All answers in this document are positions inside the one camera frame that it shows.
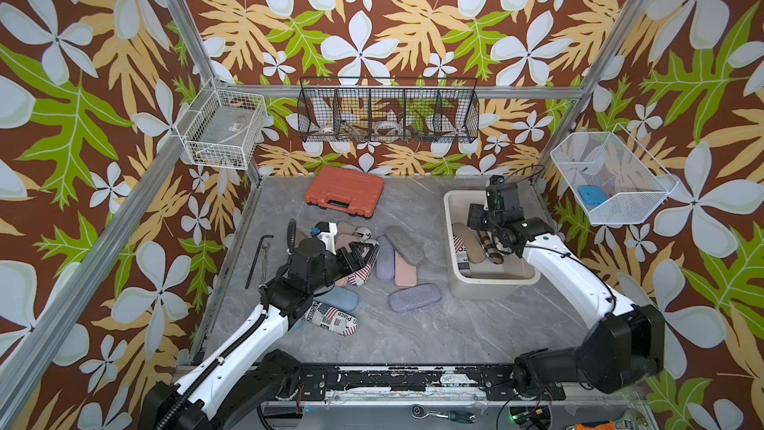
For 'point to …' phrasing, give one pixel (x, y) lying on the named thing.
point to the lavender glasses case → (408, 299)
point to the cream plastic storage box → (476, 270)
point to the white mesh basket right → (613, 179)
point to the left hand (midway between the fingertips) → (366, 247)
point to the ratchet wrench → (421, 411)
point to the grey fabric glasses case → (409, 244)
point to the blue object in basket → (591, 195)
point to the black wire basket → (383, 109)
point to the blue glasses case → (340, 298)
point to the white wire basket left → (222, 126)
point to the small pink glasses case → (405, 272)
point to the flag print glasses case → (331, 319)
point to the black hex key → (256, 259)
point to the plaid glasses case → (489, 248)
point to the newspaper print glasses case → (463, 260)
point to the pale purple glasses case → (384, 259)
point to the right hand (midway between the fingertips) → (478, 209)
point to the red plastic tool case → (351, 191)
